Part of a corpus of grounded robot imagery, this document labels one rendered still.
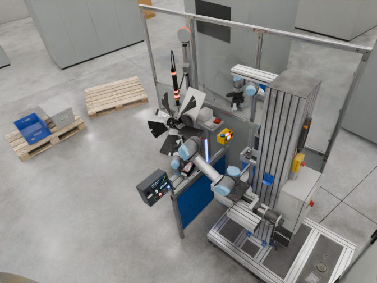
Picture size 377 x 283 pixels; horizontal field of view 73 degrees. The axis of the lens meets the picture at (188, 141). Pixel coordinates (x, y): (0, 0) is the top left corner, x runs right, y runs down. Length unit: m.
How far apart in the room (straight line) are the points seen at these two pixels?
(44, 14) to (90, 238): 5.47
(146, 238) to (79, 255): 0.79
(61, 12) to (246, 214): 6.51
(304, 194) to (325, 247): 1.11
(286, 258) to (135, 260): 1.64
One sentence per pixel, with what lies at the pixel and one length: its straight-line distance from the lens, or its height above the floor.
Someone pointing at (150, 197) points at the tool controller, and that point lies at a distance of 2.19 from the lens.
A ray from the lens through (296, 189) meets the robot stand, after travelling 2.15.
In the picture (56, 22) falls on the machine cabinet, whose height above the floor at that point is 1.13.
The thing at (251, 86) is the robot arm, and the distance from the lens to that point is 2.10.
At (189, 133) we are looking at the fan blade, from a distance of 2.63.
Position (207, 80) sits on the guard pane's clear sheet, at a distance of 3.19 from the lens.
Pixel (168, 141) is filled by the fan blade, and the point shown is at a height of 1.05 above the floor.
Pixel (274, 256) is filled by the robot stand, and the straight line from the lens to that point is 2.97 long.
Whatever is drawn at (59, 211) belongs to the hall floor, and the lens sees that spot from 4.01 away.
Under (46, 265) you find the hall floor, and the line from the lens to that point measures 3.66.
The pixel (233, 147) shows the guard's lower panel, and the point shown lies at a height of 0.44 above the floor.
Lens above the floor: 2.89
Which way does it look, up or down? 42 degrees down
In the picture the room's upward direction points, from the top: 7 degrees counter-clockwise
